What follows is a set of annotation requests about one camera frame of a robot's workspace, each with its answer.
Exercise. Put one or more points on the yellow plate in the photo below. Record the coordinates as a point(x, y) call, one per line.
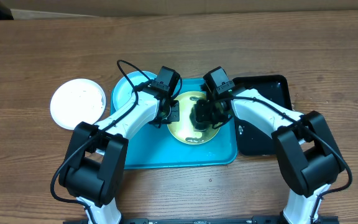
point(183, 130)

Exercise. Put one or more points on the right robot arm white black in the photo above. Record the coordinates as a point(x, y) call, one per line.
point(307, 154)

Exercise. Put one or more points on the black plastic tray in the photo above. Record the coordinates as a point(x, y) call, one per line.
point(251, 141)

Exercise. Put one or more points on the light blue plate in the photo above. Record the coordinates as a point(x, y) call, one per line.
point(123, 90)

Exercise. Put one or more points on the teal plastic tray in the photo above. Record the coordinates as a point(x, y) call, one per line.
point(153, 146)

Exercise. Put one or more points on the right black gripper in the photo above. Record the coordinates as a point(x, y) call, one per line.
point(201, 112)

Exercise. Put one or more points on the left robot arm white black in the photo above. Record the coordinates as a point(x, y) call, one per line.
point(93, 166)

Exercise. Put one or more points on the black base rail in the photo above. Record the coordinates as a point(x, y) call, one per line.
point(253, 220)

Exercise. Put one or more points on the white plate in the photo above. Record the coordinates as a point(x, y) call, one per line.
point(76, 101)

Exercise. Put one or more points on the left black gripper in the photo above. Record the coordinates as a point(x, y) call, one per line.
point(174, 115)

